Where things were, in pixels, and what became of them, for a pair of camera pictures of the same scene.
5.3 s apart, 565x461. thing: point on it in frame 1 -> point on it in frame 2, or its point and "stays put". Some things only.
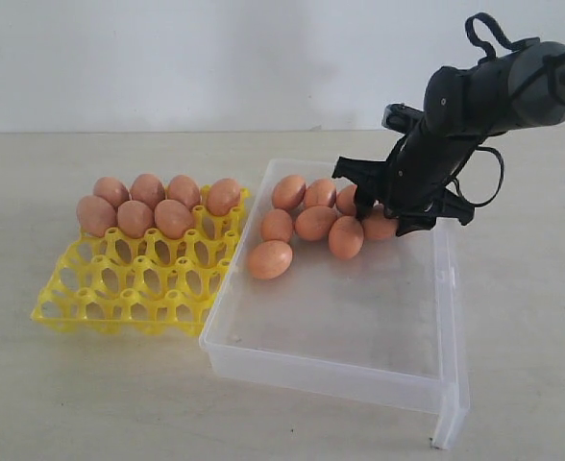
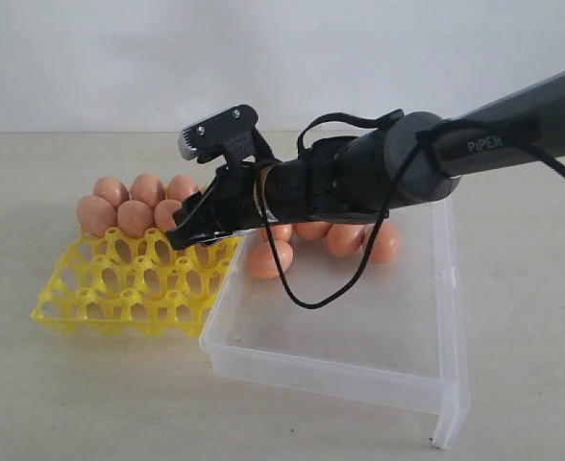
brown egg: [184, 189] stays put
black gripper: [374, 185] -> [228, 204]
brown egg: [135, 218] stays put
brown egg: [147, 188] stays put
